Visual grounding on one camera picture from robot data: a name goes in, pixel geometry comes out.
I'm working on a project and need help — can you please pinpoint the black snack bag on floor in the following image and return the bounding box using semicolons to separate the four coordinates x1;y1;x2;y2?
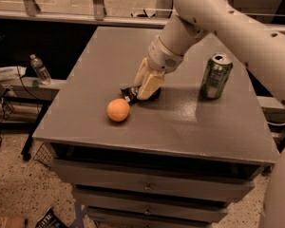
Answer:
35;208;67;228

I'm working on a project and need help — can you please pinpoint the grey drawer cabinet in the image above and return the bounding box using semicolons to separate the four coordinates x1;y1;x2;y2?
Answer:
34;27;278;228

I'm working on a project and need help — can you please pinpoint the metal window railing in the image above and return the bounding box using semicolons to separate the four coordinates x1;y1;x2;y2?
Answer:
0;0;285;34

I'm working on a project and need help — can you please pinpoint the white tissue pack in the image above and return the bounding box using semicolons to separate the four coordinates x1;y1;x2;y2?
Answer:
0;66;27;82

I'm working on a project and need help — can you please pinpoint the low side bench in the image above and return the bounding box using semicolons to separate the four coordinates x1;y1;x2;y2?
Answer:
0;77;66;162

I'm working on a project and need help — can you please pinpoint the orange fruit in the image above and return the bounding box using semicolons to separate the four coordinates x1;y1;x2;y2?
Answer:
106;99;130;122

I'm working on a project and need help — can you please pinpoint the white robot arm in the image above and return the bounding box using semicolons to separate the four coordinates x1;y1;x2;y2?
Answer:
134;0;285;107

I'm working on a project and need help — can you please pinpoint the green soda can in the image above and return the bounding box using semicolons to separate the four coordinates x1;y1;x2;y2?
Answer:
200;53;233;100

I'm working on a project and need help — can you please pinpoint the clear plastic water bottle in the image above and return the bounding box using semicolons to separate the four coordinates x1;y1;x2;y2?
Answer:
29;54;51;85

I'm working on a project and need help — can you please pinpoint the black wire basket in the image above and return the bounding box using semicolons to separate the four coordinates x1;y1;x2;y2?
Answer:
33;143;52;170

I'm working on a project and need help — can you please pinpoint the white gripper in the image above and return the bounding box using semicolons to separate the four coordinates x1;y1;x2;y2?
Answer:
134;35;183;101

